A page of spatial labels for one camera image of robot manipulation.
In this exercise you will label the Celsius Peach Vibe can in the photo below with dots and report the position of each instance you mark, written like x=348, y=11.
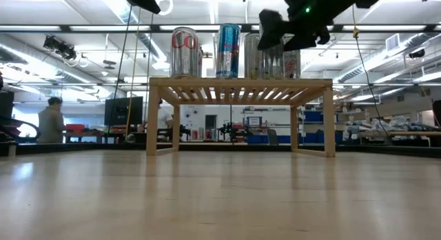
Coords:
x=292, y=66

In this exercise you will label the black background robot arm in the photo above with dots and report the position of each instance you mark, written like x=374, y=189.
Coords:
x=234, y=129

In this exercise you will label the pile of bags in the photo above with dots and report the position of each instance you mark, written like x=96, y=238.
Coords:
x=389, y=124

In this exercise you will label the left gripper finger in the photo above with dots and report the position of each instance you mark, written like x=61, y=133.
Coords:
x=143, y=0

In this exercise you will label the black ceiling fixture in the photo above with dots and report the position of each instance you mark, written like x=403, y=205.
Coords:
x=417, y=54

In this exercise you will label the person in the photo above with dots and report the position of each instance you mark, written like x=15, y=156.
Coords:
x=164, y=117
x=51, y=122

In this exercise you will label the wooden slatted crate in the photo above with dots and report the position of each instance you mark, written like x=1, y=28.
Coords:
x=241, y=82

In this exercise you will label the low bench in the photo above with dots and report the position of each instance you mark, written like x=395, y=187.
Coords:
x=93, y=134

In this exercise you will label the wooden work table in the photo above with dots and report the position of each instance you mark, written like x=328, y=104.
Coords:
x=413, y=133

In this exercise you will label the Red Bull can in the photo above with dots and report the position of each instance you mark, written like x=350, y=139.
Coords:
x=228, y=50

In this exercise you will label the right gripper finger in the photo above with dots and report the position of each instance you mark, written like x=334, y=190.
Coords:
x=303, y=41
x=272, y=28

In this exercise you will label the blue storage bin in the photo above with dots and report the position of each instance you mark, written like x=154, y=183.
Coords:
x=256, y=139
x=313, y=138
x=313, y=116

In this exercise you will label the black ceiling spotlight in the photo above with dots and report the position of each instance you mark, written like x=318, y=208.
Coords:
x=58, y=47

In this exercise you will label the black office chair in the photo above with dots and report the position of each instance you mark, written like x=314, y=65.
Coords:
x=10, y=124

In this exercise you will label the red box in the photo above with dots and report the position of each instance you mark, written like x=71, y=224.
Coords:
x=75, y=128

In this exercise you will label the black aluminium table frame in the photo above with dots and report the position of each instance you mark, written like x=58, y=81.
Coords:
x=241, y=147

